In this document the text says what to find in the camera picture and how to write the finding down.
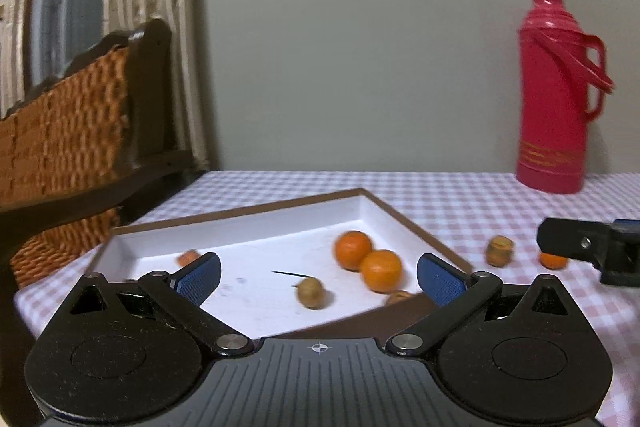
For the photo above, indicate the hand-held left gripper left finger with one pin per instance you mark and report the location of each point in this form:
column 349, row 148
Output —
column 200, row 278

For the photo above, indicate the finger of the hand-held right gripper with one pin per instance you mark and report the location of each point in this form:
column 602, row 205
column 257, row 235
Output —
column 575, row 239
column 627, row 224

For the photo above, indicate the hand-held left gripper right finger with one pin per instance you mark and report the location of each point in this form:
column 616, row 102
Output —
column 440, row 283

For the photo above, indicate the yellow-orange citrus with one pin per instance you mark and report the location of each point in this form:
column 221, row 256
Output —
column 553, row 261

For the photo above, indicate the brown nut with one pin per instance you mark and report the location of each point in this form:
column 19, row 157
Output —
column 399, row 297

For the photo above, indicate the large orange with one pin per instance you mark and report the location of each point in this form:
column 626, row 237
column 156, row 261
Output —
column 381, row 271

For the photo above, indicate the white brown-edged box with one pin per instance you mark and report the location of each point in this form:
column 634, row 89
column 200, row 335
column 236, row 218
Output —
column 260, row 247

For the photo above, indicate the small orange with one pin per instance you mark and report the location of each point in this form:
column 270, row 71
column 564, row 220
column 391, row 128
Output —
column 352, row 248

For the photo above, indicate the brown round longan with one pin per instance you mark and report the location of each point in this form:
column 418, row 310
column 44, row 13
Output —
column 311, row 293

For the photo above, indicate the pink checkered tablecloth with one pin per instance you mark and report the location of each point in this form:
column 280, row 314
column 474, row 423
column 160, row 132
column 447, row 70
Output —
column 475, row 207

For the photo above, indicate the thin dark stem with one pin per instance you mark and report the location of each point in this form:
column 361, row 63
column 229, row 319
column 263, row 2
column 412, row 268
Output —
column 291, row 274

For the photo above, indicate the red thermos jug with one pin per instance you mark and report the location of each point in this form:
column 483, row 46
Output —
column 550, row 107

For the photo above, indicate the wicker dark wood chair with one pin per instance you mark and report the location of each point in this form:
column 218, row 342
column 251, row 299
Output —
column 70, row 132

